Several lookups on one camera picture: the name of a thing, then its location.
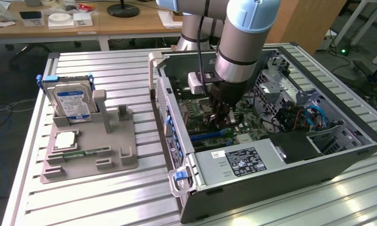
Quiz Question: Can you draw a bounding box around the blue wire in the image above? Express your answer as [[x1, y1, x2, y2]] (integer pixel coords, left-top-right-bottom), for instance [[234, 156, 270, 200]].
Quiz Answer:
[[302, 105, 330, 129]]

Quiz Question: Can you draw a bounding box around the grey power supply unit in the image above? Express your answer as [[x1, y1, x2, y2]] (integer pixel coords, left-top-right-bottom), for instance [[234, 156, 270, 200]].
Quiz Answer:
[[193, 138, 289, 186]]

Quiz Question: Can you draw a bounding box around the silver chipset heatsink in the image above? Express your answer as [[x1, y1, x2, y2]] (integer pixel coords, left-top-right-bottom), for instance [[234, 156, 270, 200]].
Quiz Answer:
[[234, 135, 252, 145]]

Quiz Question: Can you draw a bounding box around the white paper stack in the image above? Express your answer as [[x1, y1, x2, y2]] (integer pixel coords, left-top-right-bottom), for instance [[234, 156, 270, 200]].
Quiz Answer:
[[157, 10, 185, 29]]

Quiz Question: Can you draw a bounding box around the silver metal disk bay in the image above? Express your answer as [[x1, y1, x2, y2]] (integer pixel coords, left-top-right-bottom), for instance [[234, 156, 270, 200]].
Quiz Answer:
[[254, 68, 302, 114]]

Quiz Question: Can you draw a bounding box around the grey parts rack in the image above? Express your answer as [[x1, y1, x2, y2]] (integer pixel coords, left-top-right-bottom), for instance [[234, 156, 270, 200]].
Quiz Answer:
[[40, 89, 140, 185]]

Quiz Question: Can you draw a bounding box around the green motherboard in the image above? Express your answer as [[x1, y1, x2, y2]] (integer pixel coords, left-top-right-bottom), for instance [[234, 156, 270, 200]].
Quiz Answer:
[[176, 84, 270, 153]]

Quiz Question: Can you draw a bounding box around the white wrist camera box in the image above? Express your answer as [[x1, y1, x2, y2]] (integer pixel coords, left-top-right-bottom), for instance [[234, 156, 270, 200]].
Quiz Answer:
[[188, 72, 217, 95]]

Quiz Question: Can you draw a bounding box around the green RAM stick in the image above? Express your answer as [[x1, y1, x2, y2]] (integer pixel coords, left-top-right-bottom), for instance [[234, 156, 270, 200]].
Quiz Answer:
[[61, 147, 110, 158]]

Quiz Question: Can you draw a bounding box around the wooden cabinet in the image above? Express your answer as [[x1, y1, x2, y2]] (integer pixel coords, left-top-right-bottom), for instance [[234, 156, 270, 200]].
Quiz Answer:
[[264, 0, 348, 54]]

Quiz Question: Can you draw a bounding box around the white round dish block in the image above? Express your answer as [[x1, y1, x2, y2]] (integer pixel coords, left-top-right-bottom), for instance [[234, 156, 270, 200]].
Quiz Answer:
[[48, 13, 76, 30]]

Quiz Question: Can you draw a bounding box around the red package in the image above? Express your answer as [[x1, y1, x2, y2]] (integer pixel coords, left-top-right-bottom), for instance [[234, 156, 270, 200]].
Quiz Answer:
[[77, 2, 97, 14]]

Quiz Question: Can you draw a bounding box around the silver CPU chip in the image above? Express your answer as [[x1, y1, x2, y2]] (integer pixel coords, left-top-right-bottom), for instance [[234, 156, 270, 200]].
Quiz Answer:
[[54, 132, 78, 149]]

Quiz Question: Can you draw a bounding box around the hard disk in blue carrier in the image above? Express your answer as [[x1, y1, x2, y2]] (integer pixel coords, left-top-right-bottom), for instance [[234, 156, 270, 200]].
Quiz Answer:
[[36, 74, 97, 124]]

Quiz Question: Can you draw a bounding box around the green graphics card with bracket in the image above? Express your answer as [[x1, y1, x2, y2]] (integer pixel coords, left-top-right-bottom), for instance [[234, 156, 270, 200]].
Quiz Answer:
[[205, 110, 244, 131]]

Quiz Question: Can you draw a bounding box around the wooden desk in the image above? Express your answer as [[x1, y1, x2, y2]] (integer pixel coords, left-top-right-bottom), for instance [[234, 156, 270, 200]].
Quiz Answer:
[[0, 0, 270, 51]]

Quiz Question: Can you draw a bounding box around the black open PC case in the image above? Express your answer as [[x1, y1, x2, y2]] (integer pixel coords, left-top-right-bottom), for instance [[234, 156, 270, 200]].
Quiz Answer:
[[146, 46, 377, 224]]

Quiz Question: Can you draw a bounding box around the black and white box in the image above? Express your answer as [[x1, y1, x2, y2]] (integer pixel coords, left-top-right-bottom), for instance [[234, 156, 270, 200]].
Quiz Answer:
[[18, 11, 45, 27]]

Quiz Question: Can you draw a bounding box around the black round monitor base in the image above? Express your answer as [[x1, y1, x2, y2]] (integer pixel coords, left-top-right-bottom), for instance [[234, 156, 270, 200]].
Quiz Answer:
[[106, 0, 141, 18]]

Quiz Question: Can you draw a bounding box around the white labelled box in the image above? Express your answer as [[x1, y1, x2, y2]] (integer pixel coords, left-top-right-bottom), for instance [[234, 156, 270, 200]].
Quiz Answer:
[[72, 12, 93, 28]]

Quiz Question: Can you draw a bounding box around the blue expansion slot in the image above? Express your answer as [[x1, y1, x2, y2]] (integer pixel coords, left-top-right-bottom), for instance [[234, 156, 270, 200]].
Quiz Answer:
[[189, 130, 229, 142]]

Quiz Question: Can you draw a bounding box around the black office chair base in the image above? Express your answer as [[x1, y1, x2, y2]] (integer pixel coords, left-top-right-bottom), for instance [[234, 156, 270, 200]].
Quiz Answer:
[[5, 41, 82, 70]]

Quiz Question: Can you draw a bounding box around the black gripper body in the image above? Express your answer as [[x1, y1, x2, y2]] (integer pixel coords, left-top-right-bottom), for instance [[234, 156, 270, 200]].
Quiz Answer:
[[209, 80, 248, 113]]

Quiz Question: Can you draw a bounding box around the red wire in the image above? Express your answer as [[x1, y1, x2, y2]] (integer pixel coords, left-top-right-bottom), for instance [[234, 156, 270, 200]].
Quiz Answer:
[[293, 109, 302, 129]]

